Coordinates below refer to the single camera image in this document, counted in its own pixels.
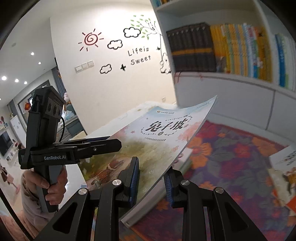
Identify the white swordsman cover book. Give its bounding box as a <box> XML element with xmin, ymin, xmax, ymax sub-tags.
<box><xmin>267</xmin><ymin>144</ymin><xmax>295</xmax><ymax>216</ymax></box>

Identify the left grey sleeve forearm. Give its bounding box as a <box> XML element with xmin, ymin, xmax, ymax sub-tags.
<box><xmin>21</xmin><ymin>175</ymin><xmax>56</xmax><ymax>237</ymax></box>

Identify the wall mounted television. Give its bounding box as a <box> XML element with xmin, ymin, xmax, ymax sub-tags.
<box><xmin>0</xmin><ymin>132</ymin><xmax>13</xmax><ymax>156</ymax></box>

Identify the black book set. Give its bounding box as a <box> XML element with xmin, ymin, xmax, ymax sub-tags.
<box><xmin>166</xmin><ymin>22</ymin><xmax>216</xmax><ymax>72</ymax></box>

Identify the white bookshelf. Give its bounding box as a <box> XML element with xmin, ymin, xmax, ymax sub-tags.
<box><xmin>152</xmin><ymin>1</ymin><xmax>295</xmax><ymax>142</ymax></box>

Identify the yellow orange book row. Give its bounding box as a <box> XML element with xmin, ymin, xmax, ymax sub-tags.
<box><xmin>210</xmin><ymin>23</ymin><xmax>272</xmax><ymax>82</ymax></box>

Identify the mixed upright book row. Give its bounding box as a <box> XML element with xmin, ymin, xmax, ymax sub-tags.
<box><xmin>274</xmin><ymin>33</ymin><xmax>295</xmax><ymax>92</ymax></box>

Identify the floral quilted mat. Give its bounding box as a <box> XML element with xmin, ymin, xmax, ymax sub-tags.
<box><xmin>120</xmin><ymin>121</ymin><xmax>295</xmax><ymax>240</ymax></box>

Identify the rabbit slope picture book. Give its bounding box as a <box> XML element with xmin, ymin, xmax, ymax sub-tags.
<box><xmin>78</xmin><ymin>97</ymin><xmax>217</xmax><ymax>201</ymax></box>

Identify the person left hand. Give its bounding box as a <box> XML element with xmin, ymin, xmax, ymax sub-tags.
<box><xmin>24</xmin><ymin>165</ymin><xmax>69</xmax><ymax>207</ymax></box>

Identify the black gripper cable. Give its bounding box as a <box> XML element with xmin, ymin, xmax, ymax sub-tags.
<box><xmin>58</xmin><ymin>115</ymin><xmax>67</xmax><ymax>142</ymax></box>

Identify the white emperor classics book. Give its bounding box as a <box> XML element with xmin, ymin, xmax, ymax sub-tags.
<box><xmin>120</xmin><ymin>148</ymin><xmax>193</xmax><ymax>227</ymax></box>

